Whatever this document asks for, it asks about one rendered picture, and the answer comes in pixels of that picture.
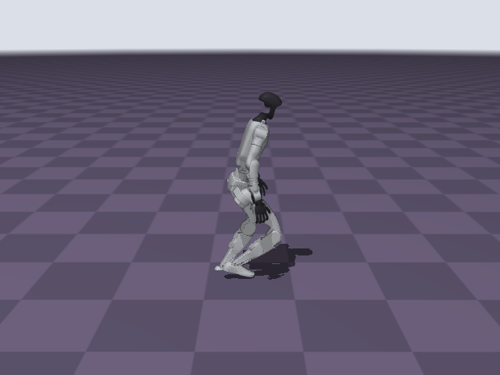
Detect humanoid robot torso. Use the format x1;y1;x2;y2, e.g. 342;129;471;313
227;118;270;197

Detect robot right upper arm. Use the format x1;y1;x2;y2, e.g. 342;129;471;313
245;126;268;170

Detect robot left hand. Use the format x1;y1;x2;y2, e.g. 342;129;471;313
258;175;268;196

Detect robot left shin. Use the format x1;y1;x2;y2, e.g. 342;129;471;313
221;227;256;268

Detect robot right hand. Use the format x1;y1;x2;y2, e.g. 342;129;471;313
251;193;270;223

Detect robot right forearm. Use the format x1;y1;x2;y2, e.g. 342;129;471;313
247;160;262;202

